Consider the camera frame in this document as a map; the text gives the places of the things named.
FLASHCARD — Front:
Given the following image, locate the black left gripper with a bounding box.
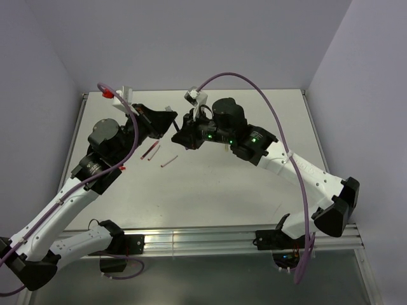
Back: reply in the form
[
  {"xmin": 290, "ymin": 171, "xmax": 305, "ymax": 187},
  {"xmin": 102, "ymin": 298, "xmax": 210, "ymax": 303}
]
[{"xmin": 114, "ymin": 104, "xmax": 178, "ymax": 165}]

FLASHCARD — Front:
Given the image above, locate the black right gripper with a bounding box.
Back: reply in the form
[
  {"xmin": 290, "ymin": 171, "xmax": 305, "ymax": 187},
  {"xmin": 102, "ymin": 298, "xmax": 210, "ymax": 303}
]
[{"xmin": 172, "ymin": 107, "xmax": 234, "ymax": 149}]

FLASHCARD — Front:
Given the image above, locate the purple pen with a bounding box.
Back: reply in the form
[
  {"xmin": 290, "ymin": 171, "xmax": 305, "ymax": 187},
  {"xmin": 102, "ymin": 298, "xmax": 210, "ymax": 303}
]
[{"xmin": 173, "ymin": 121, "xmax": 180, "ymax": 132}]

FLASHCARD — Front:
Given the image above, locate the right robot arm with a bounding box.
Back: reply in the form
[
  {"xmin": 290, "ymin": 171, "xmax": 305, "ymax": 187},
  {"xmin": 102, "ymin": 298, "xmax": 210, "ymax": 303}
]
[{"xmin": 172, "ymin": 98, "xmax": 360, "ymax": 248}]

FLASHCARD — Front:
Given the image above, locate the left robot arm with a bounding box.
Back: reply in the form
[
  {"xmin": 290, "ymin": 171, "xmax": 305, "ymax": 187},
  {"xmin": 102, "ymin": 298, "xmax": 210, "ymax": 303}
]
[{"xmin": 1, "ymin": 104, "xmax": 177, "ymax": 291}]

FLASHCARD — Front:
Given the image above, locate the pink pen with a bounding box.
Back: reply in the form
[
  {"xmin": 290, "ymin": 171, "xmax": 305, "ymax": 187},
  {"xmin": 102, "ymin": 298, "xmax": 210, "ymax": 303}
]
[{"xmin": 140, "ymin": 140, "xmax": 160, "ymax": 160}]

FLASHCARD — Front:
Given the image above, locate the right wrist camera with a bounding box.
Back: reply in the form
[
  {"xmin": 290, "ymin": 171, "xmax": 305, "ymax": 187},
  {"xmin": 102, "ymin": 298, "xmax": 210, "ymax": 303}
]
[{"xmin": 184, "ymin": 87, "xmax": 208, "ymax": 121}]

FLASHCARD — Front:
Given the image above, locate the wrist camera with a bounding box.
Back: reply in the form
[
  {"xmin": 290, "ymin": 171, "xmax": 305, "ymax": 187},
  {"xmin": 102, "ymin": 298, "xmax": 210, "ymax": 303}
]
[
  {"xmin": 98, "ymin": 86, "xmax": 135, "ymax": 113},
  {"xmin": 184, "ymin": 87, "xmax": 208, "ymax": 121}
]

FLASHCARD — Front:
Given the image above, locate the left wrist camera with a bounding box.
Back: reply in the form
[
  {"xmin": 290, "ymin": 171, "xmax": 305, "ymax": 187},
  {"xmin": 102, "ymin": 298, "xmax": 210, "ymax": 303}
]
[{"xmin": 98, "ymin": 86, "xmax": 135, "ymax": 113}]

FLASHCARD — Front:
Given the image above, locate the aluminium rail frame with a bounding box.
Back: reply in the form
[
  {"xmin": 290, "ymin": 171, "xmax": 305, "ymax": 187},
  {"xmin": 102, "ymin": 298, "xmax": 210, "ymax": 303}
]
[{"xmin": 15, "ymin": 90, "xmax": 382, "ymax": 305}]

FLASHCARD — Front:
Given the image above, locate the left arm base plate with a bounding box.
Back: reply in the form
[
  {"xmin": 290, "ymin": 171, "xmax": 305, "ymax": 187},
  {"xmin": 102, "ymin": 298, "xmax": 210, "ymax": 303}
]
[{"xmin": 90, "ymin": 234, "xmax": 145, "ymax": 256}]

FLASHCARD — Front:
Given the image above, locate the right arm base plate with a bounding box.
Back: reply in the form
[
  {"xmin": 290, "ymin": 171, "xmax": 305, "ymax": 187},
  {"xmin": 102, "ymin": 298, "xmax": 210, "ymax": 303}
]
[{"xmin": 252, "ymin": 229, "xmax": 305, "ymax": 250}]

